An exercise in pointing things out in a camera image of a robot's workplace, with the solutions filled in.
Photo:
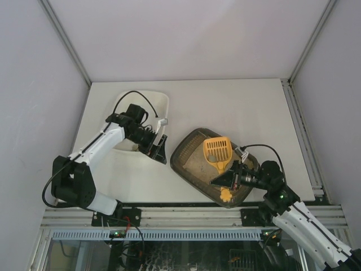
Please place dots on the aluminium frame post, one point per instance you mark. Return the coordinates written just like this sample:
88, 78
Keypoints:
321, 23
65, 40

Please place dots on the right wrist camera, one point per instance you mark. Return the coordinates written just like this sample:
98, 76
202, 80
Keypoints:
242, 153

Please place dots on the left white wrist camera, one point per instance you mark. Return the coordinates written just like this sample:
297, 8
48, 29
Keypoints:
161, 122

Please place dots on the right aluminium frame post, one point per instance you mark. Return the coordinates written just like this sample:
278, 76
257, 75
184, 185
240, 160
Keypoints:
321, 23

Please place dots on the aluminium front rail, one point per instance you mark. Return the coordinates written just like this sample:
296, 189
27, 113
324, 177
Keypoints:
183, 218

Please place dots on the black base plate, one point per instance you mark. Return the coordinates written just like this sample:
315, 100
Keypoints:
254, 217
128, 216

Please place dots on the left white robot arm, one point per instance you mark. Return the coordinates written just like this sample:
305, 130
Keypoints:
72, 181

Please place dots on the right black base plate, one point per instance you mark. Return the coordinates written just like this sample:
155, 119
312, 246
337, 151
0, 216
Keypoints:
254, 217

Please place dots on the orange litter scoop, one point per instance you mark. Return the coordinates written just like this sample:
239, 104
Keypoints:
221, 148

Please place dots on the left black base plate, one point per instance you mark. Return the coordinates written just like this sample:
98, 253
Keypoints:
128, 216

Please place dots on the grey slotted cable duct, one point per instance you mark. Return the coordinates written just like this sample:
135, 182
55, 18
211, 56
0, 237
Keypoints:
158, 235

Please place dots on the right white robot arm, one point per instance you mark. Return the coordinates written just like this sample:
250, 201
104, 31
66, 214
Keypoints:
290, 214

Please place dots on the grey-green litter clump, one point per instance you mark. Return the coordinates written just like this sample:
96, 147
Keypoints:
212, 158
135, 147

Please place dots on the right aluminium side rail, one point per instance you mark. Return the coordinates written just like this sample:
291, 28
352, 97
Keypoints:
304, 141

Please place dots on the dark grey litter box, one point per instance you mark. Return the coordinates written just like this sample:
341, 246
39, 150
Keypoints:
192, 143

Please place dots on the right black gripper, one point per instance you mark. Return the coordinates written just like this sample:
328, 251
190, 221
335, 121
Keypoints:
234, 177

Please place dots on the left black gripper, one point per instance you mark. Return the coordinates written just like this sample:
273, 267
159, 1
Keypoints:
153, 145

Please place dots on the white plastic tray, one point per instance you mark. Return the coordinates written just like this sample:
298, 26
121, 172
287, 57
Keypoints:
154, 102

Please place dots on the beige pellet litter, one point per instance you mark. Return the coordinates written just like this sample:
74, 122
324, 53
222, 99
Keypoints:
198, 173

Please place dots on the left aluminium frame post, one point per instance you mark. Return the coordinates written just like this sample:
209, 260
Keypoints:
65, 40

